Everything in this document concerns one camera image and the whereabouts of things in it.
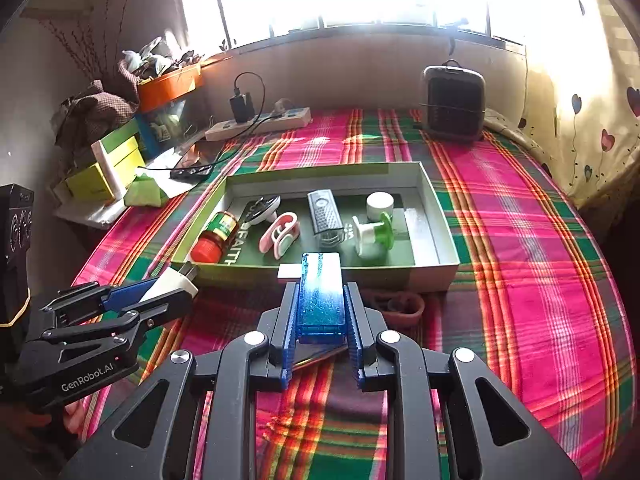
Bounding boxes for heart pattern curtain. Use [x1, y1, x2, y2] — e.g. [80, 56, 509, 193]
[521, 0, 639, 208]

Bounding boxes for green tissue pack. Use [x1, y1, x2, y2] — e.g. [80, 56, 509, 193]
[124, 174, 168, 208]

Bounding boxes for blue translucent case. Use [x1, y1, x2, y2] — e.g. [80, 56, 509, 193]
[296, 252, 346, 344]

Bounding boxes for yellow green boxes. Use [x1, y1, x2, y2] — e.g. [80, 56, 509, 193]
[65, 119, 144, 203]

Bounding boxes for white round small bottle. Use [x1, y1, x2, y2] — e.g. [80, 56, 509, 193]
[366, 191, 395, 222]

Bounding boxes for white charger block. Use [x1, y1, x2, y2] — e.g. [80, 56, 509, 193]
[140, 262, 198, 302]

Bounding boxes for black power adapter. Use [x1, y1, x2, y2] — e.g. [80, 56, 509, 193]
[229, 90, 255, 124]

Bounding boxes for green cardboard box tray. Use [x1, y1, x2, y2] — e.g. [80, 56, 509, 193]
[171, 162, 460, 292]

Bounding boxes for white paper sheet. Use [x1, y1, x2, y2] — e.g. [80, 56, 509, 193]
[53, 148, 195, 231]

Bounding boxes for brown cloth bag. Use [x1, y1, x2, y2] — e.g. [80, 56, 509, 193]
[50, 60, 140, 153]

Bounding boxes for orange storage bin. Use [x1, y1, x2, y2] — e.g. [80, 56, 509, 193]
[137, 64, 202, 114]

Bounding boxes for black white round gadget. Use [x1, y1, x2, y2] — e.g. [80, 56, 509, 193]
[244, 195, 281, 226]

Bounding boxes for pink clip holder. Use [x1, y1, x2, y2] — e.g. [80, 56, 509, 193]
[361, 289, 425, 330]

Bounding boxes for white power strip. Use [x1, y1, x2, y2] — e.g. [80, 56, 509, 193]
[205, 107, 311, 142]

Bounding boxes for black smartphone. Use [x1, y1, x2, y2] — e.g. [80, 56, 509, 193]
[169, 164, 214, 184]

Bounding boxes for white green spool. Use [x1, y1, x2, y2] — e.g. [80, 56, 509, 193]
[352, 211, 395, 260]

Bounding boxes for black charging cable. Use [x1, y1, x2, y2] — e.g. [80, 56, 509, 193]
[136, 71, 292, 183]

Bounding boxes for red lid small jar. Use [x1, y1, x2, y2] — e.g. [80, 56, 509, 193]
[190, 210, 240, 264]

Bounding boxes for black remote device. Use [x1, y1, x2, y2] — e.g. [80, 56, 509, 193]
[307, 188, 345, 249]

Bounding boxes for pink white cable winder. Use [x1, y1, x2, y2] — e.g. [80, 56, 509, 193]
[258, 212, 300, 260]

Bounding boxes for small grey fan heater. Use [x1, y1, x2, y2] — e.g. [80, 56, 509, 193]
[420, 58, 486, 142]

